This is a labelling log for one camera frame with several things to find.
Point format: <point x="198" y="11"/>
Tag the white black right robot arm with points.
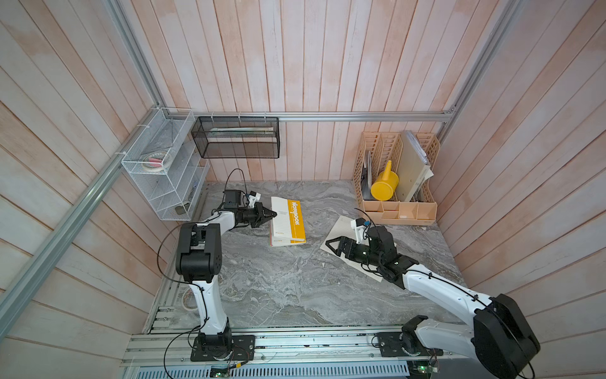
<point x="492" y="330"/>

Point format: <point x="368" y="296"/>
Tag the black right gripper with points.
<point x="345" y="242"/>

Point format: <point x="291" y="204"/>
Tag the yellow plastic watering can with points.
<point x="383" y="189"/>

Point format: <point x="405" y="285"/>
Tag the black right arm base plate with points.
<point x="402" y="344"/>

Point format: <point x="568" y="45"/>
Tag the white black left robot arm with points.
<point x="199" y="259"/>

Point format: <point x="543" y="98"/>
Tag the horizontal aluminium wall rail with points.
<point x="340" y="116"/>

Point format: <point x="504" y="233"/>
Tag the white tape roll on table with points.
<point x="188" y="301"/>

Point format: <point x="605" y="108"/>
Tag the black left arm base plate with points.
<point x="239" y="348"/>

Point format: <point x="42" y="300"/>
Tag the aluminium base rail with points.
<point x="306" y="352"/>

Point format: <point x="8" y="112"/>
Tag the beige folder in organizer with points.
<point x="414" y="167"/>

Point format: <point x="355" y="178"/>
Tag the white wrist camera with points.
<point x="360" y="228"/>
<point x="253" y="197"/>

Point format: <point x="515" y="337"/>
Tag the black mesh wall basket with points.
<point x="237" y="137"/>

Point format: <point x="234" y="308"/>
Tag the beige plastic desk organizer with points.
<point x="422" y="210"/>

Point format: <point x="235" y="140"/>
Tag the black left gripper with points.
<point x="260" y="218"/>

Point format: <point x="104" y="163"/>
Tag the white wire mesh shelf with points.
<point x="173" y="194"/>

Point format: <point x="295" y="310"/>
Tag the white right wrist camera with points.
<point x="360" y="228"/>

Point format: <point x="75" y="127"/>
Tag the tape roll on shelf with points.
<point x="157" y="162"/>

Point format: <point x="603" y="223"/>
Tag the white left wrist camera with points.
<point x="253" y="197"/>

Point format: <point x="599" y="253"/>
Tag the grey book in organizer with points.
<point x="366" y="177"/>

